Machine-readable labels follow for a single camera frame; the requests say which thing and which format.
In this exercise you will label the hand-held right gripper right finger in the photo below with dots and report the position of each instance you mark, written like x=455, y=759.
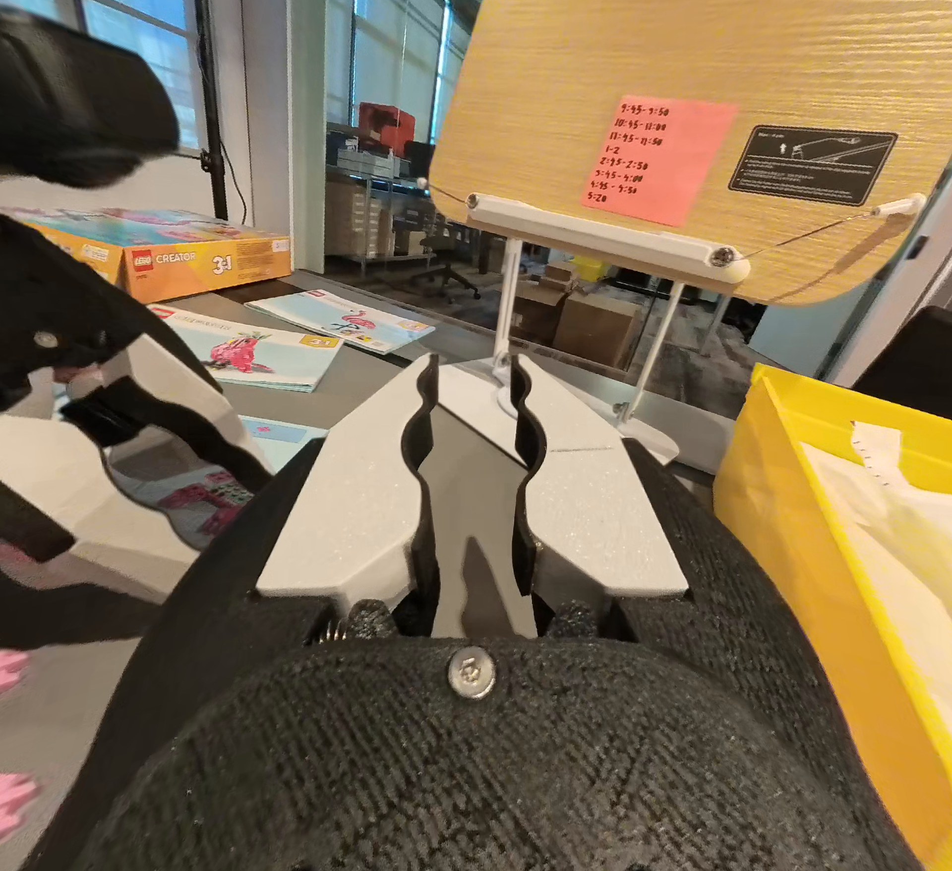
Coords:
x=602, y=514

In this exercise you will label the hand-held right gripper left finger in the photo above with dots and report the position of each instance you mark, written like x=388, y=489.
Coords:
x=349, y=514

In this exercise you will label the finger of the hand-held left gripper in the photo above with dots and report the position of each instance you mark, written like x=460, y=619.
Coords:
x=171, y=372
x=52, y=469

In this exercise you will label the light blue instruction booklet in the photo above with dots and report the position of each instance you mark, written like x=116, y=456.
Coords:
x=312, y=309
x=290, y=439
x=282, y=357

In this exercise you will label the pink toy brick model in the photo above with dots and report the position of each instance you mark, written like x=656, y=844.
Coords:
x=15, y=804

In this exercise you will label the grey desk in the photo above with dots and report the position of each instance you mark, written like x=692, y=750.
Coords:
x=357, y=384

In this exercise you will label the orange toy brick box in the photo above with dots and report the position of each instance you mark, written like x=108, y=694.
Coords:
x=208, y=268

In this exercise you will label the closed light blue instruction booklet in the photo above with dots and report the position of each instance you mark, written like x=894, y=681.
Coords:
x=312, y=309
x=282, y=357

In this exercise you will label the black light stand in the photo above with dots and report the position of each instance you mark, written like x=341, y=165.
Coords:
x=201, y=30

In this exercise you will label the brown cardboard box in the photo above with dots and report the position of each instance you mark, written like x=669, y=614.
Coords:
x=595, y=331
x=535, y=317

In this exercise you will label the yellow floor bin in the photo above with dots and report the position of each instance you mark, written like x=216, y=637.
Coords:
x=589, y=270

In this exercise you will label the metal shelf rack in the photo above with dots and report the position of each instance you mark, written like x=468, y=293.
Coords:
x=364, y=201

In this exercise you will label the black office chair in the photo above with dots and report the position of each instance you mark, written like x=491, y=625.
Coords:
x=446, y=268

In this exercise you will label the white tissue paper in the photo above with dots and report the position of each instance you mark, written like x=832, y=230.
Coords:
x=892, y=536

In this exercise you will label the pink sticky note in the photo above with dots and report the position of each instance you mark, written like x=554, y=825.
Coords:
x=654, y=164

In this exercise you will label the black label sticker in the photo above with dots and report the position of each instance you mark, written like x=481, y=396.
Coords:
x=811, y=168

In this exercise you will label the wooden book stand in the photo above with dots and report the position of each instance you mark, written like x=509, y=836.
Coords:
x=595, y=30

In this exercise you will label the red equipment enclosure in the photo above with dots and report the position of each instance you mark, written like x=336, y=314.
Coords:
x=387, y=121

